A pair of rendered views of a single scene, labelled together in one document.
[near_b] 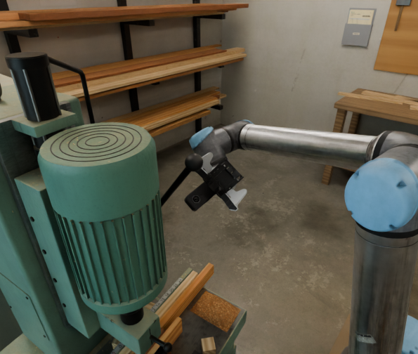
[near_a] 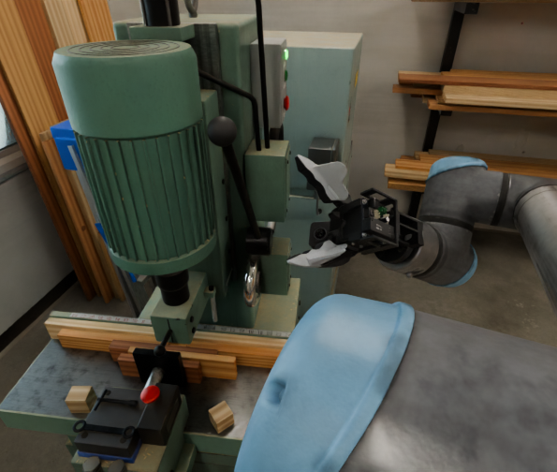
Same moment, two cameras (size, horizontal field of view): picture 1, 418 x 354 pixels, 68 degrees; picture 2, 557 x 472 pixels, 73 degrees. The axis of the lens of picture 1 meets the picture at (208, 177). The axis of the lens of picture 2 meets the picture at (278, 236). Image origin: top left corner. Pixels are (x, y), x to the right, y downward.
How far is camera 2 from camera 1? 0.56 m
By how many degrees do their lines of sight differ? 53
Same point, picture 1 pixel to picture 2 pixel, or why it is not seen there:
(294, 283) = not seen: outside the picture
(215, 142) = (459, 186)
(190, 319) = (256, 380)
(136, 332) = (157, 310)
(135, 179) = (86, 91)
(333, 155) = not seen: outside the picture
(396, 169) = (332, 348)
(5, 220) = not seen: hidden behind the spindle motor
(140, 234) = (110, 174)
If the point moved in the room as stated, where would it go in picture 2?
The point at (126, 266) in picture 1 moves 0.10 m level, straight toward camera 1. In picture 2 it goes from (104, 205) to (27, 233)
